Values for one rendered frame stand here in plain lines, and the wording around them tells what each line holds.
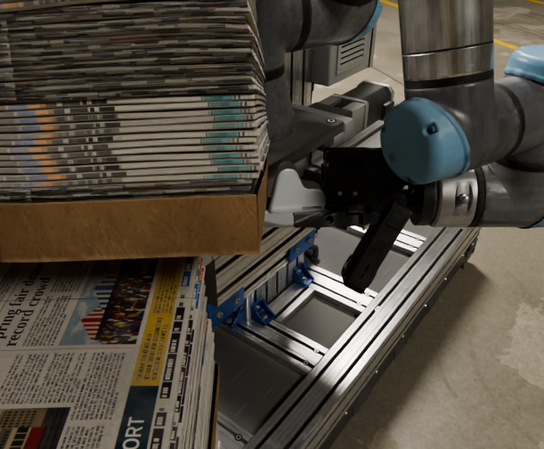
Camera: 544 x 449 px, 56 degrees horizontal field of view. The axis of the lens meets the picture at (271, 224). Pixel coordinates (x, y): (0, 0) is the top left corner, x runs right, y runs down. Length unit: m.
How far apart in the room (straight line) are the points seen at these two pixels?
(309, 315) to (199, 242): 0.99
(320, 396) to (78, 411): 0.81
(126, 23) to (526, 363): 1.49
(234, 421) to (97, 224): 0.81
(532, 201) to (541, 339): 1.19
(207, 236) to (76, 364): 0.14
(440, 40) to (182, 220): 0.25
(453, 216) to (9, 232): 0.42
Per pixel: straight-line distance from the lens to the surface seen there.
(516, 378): 1.62
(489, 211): 0.59
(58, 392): 0.41
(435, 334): 1.66
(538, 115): 0.53
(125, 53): 0.36
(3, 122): 0.40
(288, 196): 0.53
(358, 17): 0.80
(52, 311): 0.48
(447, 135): 0.44
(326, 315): 1.35
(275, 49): 0.74
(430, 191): 0.57
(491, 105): 0.48
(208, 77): 0.35
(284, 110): 0.76
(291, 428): 1.10
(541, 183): 0.60
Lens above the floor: 1.13
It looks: 33 degrees down
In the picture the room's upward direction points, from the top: straight up
